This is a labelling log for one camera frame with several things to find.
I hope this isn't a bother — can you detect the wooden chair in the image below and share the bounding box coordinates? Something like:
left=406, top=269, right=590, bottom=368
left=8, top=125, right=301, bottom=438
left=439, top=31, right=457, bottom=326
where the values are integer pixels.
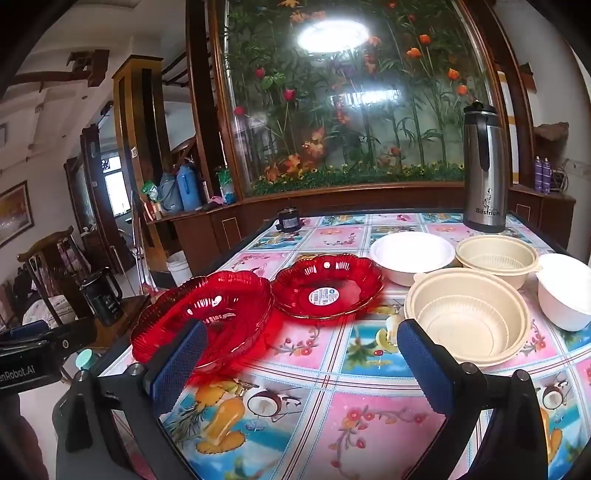
left=17, top=226, right=93, bottom=324

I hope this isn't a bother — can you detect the carved wooden wall ornament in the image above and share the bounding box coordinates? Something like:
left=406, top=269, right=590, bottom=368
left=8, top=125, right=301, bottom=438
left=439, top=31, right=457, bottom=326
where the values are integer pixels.
left=14, top=48, right=112, bottom=93

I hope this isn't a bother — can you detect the black kettle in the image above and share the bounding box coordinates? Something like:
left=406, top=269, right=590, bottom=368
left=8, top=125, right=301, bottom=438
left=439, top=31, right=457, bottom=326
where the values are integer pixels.
left=79, top=270, right=124, bottom=328

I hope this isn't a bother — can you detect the striped cloth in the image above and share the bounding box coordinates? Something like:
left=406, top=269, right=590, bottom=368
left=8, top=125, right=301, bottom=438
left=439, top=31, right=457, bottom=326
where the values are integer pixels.
left=23, top=295, right=86, bottom=328

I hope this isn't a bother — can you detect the blue plastic jug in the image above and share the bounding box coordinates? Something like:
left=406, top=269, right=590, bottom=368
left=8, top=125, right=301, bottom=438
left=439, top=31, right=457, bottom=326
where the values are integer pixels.
left=177, top=164, right=198, bottom=212

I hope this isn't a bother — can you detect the large beige plastic bowl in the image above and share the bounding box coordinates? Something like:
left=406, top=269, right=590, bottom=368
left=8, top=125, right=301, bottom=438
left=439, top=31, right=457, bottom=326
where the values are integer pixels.
left=405, top=267, right=532, bottom=367

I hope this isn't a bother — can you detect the beige ribbed plastic bowl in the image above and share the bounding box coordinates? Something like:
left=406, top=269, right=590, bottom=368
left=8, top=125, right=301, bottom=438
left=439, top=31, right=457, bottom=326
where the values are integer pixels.
left=455, top=236, right=541, bottom=291

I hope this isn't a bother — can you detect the printed fruit tablecloth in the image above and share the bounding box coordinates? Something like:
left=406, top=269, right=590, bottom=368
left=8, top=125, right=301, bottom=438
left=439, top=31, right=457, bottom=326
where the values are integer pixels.
left=99, top=210, right=591, bottom=480

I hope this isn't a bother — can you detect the wooden partition cabinet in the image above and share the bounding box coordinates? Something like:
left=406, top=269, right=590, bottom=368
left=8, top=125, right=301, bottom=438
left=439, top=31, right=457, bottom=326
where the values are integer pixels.
left=148, top=185, right=578, bottom=278

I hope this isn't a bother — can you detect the deep white foam bowl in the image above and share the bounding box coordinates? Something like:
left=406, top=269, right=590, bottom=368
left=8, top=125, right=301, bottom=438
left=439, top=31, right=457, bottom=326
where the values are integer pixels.
left=536, top=253, right=591, bottom=332

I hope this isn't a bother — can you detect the white plastic bucket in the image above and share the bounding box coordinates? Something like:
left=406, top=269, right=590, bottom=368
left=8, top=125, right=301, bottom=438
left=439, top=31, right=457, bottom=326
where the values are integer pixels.
left=165, top=253, right=192, bottom=286

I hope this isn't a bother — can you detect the glass artificial flower display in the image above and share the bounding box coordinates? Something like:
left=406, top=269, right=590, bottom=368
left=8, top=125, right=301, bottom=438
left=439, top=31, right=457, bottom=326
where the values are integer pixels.
left=208, top=0, right=509, bottom=199

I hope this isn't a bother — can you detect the wide white foam bowl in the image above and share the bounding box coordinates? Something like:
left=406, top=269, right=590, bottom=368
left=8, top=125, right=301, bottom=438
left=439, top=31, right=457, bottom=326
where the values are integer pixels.
left=369, top=232, right=455, bottom=287

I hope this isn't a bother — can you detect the framed wall picture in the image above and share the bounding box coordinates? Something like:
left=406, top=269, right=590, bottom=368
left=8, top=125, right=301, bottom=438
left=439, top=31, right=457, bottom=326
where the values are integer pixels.
left=0, top=181, right=35, bottom=247

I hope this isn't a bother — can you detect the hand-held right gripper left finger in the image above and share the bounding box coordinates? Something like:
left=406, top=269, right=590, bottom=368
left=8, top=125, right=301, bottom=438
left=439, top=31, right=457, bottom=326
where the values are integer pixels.
left=53, top=318, right=208, bottom=480

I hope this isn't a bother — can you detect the bright window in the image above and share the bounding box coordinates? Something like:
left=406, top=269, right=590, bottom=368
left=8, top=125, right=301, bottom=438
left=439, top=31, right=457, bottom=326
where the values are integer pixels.
left=102, top=157, right=130, bottom=217

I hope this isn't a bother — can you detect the large red plastic plate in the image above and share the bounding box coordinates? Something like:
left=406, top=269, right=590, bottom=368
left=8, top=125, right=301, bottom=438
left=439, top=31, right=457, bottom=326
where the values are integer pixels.
left=130, top=271, right=274, bottom=374

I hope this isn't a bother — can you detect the brown root carving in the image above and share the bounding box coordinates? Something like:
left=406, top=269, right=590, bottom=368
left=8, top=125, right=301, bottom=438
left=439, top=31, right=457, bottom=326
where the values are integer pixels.
left=533, top=121, right=571, bottom=153

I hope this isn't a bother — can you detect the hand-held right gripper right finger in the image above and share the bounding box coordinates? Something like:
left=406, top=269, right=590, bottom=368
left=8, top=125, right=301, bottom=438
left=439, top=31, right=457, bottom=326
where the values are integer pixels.
left=396, top=318, right=561, bottom=480

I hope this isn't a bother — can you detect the tall wooden shelf frame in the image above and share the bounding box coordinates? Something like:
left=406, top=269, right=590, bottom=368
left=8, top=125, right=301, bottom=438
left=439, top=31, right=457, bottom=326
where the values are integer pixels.
left=112, top=55, right=171, bottom=259

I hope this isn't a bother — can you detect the steel thermos flask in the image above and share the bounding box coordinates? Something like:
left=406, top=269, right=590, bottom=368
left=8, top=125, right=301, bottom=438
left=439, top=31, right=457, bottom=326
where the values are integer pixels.
left=462, top=100, right=509, bottom=234

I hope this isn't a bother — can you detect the small black device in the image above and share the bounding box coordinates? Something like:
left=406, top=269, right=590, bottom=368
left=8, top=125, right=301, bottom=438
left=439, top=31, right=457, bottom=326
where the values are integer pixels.
left=276, top=209, right=302, bottom=232

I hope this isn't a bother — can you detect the small red labelled plate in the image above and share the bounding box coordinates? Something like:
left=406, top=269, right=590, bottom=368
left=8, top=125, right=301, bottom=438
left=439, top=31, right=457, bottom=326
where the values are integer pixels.
left=272, top=254, right=385, bottom=320

